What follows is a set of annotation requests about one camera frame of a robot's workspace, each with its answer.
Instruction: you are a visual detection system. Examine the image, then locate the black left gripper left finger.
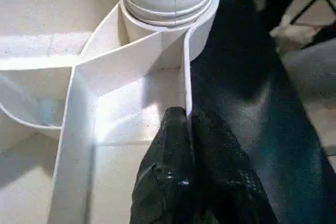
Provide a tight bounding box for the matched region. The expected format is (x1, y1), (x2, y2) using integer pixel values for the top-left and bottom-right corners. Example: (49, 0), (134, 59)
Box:
(130, 106), (197, 224)

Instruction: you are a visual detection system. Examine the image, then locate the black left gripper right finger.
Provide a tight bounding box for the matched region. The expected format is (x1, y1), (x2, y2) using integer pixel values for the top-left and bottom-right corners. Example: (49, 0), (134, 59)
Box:
(192, 110), (279, 224)

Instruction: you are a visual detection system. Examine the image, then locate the white plastic table top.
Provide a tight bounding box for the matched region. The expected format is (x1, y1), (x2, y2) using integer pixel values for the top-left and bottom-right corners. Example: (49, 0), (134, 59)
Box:
(0, 0), (221, 224)

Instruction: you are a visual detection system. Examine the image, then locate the black work mat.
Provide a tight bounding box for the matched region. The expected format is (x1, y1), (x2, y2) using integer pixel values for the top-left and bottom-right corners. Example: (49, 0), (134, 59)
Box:
(0, 0), (336, 224)

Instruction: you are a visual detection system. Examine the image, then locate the black metal table frame leg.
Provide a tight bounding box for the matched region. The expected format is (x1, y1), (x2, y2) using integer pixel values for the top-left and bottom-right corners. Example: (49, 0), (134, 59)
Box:
(290, 0), (336, 26)

